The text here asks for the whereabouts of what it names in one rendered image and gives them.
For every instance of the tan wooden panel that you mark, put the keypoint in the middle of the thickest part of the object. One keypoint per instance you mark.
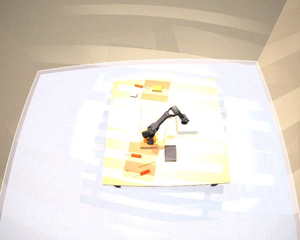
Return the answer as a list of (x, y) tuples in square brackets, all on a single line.
[(149, 115)]

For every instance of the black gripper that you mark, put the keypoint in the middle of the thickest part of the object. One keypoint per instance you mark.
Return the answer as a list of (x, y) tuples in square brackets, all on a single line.
[(150, 140)]

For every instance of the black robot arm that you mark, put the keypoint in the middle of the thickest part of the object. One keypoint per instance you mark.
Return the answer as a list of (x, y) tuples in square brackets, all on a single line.
[(156, 125)]

